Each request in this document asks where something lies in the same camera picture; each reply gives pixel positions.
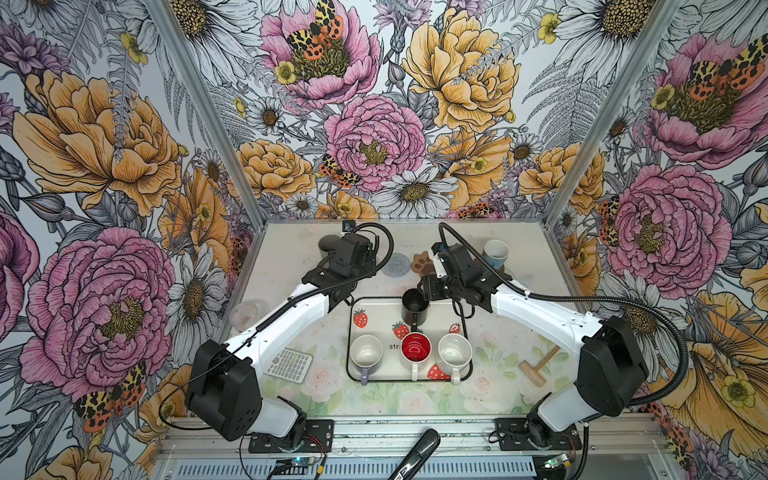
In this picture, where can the grey metal mug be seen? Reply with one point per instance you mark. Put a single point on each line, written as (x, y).
(328, 244)

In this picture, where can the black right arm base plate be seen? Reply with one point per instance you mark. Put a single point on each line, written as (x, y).
(522, 434)

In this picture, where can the cork paw print coaster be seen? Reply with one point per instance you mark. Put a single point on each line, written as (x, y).
(422, 264)

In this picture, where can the aluminium front rail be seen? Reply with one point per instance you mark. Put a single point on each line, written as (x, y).
(360, 437)

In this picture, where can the light blue mug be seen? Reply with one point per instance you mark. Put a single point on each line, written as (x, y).
(496, 252)

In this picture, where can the grey woven round coaster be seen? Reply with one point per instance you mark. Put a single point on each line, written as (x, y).
(397, 266)

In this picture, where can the wooden stick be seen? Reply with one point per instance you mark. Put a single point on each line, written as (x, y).
(532, 372)

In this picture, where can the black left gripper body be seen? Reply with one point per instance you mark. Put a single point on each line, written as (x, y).
(358, 275)

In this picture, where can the black handheld device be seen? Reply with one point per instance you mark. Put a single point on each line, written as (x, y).
(417, 457)

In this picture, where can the white mug purple handle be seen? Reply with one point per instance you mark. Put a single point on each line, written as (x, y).
(366, 353)

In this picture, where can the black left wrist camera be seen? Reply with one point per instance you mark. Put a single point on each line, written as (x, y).
(353, 256)

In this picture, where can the black mug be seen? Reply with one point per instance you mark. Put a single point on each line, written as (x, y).
(414, 309)

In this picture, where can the white strawberry print tray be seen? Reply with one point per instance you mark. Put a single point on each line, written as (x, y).
(382, 318)

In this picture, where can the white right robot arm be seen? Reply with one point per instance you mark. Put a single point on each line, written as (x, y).
(610, 366)

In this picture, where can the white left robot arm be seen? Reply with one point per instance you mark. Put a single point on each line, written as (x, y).
(224, 386)

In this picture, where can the white scientific calculator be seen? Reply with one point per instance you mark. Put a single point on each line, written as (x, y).
(290, 365)

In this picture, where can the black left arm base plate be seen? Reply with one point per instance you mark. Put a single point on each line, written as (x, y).
(314, 436)

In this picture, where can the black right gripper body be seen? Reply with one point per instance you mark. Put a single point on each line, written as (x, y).
(447, 286)

